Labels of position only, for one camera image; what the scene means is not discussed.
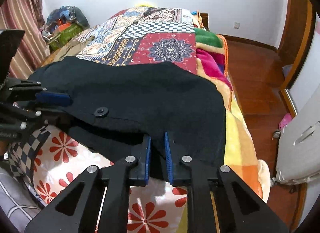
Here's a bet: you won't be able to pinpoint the black pants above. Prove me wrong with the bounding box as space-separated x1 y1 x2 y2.
29 57 226 180

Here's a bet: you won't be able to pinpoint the folded khaki pants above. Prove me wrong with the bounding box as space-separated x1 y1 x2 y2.
41 36 94 67

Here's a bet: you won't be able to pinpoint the patchwork patterned bedspread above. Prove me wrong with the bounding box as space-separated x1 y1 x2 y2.
9 6 202 232

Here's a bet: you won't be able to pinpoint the green storage bag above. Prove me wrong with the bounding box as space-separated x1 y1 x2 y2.
48 23 83 52

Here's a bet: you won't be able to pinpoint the colourful fleece blanket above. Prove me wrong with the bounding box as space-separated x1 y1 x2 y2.
192 11 271 202

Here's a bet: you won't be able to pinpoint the pile of blue clothes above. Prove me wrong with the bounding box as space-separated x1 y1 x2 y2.
42 6 89 33

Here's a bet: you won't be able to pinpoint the striped red curtain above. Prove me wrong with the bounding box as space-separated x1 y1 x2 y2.
1 0 50 79

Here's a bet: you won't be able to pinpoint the pink slipper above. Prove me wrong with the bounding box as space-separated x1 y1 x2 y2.
278 113 292 131

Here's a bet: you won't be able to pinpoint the white suitcase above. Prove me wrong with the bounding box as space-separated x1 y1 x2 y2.
273 92 319 185

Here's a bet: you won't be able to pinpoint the white sliding wardrobe door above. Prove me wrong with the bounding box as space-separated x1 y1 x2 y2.
286 24 319 222

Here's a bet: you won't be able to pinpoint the wooden wardrobe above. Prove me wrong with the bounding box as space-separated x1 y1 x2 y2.
277 0 316 90

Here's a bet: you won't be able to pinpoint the white wall socket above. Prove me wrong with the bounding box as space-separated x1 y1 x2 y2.
234 22 240 29

